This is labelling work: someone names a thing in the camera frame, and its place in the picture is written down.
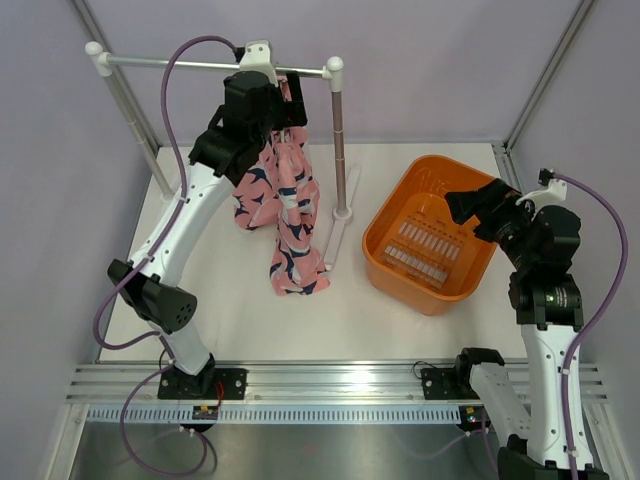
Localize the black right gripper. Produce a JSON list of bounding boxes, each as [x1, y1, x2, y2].
[[445, 178, 541, 271]]

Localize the pink shark print shorts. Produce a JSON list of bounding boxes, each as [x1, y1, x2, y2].
[[232, 79, 332, 297]]

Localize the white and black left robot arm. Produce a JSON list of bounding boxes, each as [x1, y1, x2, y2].
[[107, 71, 307, 399]]

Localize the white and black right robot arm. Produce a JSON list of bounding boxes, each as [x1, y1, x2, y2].
[[445, 179, 608, 479]]

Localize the orange plastic basket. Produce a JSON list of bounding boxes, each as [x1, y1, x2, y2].
[[362, 155, 496, 316]]

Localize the metal clothes rack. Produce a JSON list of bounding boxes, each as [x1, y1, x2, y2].
[[85, 41, 361, 271]]

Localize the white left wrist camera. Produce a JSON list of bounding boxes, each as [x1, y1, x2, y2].
[[238, 40, 278, 86]]

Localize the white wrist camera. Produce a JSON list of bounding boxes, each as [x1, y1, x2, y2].
[[515, 168, 568, 211], [238, 40, 278, 86]]

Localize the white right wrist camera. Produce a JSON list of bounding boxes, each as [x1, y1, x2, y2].
[[515, 168, 568, 211]]

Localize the aluminium mounting rail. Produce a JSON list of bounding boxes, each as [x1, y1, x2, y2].
[[63, 360, 610, 405]]

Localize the white slotted cable duct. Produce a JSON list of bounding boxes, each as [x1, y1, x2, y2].
[[87, 403, 461, 425]]

